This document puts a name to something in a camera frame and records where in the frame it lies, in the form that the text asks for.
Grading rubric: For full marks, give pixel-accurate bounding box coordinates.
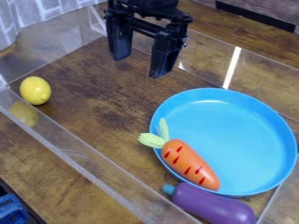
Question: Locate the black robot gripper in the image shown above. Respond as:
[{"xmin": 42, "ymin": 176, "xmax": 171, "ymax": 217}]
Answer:
[{"xmin": 106, "ymin": 0, "xmax": 193, "ymax": 79}]

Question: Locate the blue plastic plate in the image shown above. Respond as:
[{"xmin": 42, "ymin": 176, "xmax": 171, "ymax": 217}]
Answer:
[{"xmin": 150, "ymin": 88, "xmax": 298, "ymax": 198}]

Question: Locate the purple toy eggplant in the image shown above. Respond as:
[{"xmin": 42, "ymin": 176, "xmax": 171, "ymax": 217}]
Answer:
[{"xmin": 163, "ymin": 183, "xmax": 257, "ymax": 224}]

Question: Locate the clear acrylic enclosure wall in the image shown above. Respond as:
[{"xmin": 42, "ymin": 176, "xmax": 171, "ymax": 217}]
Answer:
[{"xmin": 0, "ymin": 0, "xmax": 299, "ymax": 224}]

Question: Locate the yellow toy lemon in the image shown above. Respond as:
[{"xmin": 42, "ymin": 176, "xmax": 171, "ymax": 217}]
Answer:
[{"xmin": 20, "ymin": 76, "xmax": 52, "ymax": 105}]

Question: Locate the blue plastic crate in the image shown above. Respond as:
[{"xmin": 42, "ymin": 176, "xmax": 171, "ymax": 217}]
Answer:
[{"xmin": 0, "ymin": 193, "xmax": 28, "ymax": 224}]

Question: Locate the orange toy carrot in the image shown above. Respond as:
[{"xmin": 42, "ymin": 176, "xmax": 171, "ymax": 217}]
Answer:
[{"xmin": 138, "ymin": 118, "xmax": 221, "ymax": 191}]

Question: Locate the white curtain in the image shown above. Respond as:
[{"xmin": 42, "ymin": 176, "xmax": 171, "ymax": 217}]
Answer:
[{"xmin": 0, "ymin": 0, "xmax": 107, "ymax": 51}]

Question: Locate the black baseboard strip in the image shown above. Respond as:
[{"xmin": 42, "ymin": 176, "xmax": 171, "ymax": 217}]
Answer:
[{"xmin": 215, "ymin": 0, "xmax": 295, "ymax": 33}]

